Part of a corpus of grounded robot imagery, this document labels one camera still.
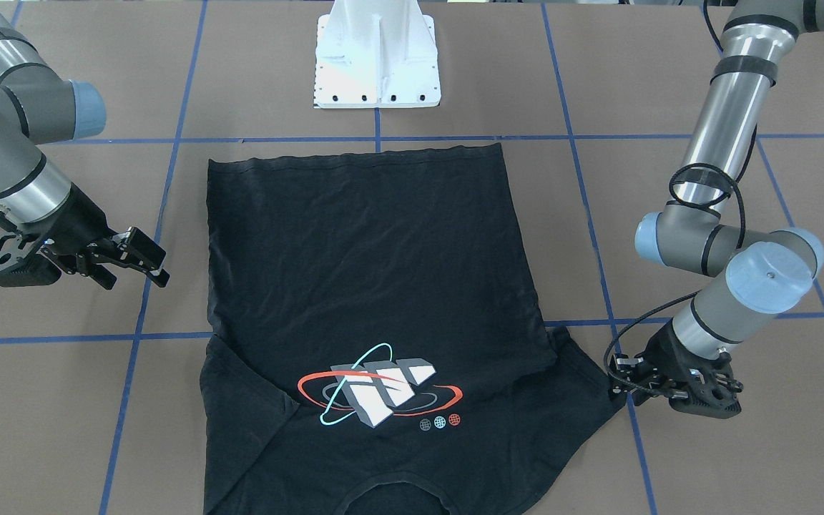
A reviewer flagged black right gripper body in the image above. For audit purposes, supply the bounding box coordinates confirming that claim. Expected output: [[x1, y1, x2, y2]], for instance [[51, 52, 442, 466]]
[[35, 185, 117, 276]]

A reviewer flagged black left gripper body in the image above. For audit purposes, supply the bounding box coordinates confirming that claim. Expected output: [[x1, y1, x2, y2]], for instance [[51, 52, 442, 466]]
[[641, 323, 713, 405]]

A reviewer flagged black graphic t-shirt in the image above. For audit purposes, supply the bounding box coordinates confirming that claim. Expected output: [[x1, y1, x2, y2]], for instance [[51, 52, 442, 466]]
[[200, 144, 625, 514]]

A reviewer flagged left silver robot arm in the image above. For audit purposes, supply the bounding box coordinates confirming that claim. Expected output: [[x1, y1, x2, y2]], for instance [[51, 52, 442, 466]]
[[604, 1, 824, 418]]

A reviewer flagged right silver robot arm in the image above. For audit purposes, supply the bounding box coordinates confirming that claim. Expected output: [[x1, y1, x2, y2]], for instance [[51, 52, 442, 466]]
[[0, 12, 170, 290]]

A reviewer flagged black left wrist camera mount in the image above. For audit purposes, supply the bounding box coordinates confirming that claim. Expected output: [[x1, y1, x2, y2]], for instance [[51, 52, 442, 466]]
[[668, 348, 743, 418]]

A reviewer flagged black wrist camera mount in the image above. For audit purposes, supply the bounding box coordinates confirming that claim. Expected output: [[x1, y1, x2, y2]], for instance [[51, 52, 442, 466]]
[[0, 211, 62, 288], [668, 348, 743, 418]]

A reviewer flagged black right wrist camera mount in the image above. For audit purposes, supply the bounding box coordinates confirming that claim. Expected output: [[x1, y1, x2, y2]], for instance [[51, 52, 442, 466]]
[[0, 211, 62, 288]]

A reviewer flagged white pedestal column with base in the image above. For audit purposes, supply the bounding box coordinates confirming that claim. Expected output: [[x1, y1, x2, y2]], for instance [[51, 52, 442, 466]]
[[313, 1, 442, 109]]

